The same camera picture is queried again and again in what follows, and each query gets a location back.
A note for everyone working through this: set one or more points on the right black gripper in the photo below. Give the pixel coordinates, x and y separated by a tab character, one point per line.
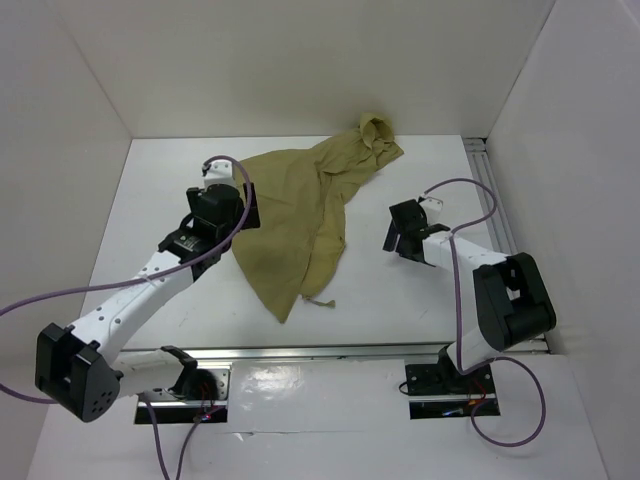
392	240

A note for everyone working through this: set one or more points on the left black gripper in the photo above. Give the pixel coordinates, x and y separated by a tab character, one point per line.
251	220

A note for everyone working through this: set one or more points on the olive yellow jacket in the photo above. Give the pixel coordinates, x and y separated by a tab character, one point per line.
301	196

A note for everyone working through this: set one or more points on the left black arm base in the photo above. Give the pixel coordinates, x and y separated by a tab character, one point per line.
193	382

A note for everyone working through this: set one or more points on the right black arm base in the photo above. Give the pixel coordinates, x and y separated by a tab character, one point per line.
433	374

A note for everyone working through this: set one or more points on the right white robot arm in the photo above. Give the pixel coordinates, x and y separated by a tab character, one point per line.
500	300

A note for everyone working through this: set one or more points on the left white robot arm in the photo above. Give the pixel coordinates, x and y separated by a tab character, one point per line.
80	365

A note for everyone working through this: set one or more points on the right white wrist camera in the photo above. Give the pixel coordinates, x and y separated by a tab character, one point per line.
432	208

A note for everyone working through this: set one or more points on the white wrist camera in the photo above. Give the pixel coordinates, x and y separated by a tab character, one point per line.
218	172
432	208

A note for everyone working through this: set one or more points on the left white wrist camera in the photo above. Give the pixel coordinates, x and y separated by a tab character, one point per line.
218	172

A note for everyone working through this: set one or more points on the right side aluminium rail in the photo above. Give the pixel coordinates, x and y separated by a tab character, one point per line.
498	225

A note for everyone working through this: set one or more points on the aluminium rail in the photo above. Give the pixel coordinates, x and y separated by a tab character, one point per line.
498	225
355	351

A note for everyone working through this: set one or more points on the front aluminium rail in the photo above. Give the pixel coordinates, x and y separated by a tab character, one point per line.
355	351

